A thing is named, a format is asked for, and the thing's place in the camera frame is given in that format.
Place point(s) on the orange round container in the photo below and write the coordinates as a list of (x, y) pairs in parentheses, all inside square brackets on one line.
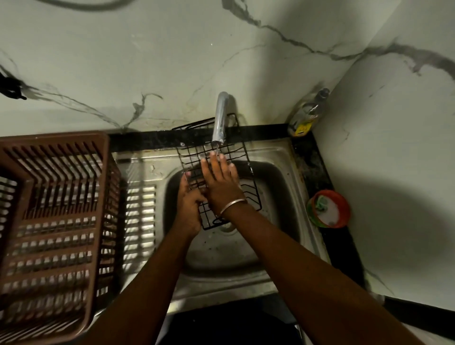
[(330, 209)]

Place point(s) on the person's left hand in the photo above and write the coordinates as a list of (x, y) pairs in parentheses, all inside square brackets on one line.
[(188, 209)]

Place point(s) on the person's dark clothing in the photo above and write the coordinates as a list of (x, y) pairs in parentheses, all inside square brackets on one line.
[(231, 327)]

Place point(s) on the stainless steel sink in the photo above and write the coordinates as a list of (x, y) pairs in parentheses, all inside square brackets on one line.
[(227, 259)]

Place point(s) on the black wire rack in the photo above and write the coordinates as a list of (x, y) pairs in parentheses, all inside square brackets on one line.
[(249, 170)]

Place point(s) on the person's right hand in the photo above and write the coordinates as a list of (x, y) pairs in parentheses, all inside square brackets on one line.
[(222, 188)]

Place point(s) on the green scrub pad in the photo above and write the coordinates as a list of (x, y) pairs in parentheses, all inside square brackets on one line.
[(321, 204)]

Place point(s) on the chrome faucet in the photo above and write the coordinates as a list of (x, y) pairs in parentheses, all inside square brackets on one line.
[(221, 117)]

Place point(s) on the person's left forearm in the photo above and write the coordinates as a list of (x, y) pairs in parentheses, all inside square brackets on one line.
[(138, 295)]

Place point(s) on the person's right forearm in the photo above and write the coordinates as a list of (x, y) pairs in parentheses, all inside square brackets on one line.
[(320, 280)]

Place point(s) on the clear dish soap bottle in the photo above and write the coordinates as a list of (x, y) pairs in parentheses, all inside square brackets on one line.
[(307, 113)]

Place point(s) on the brown plastic dish basket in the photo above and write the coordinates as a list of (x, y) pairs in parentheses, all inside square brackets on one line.
[(49, 220)]

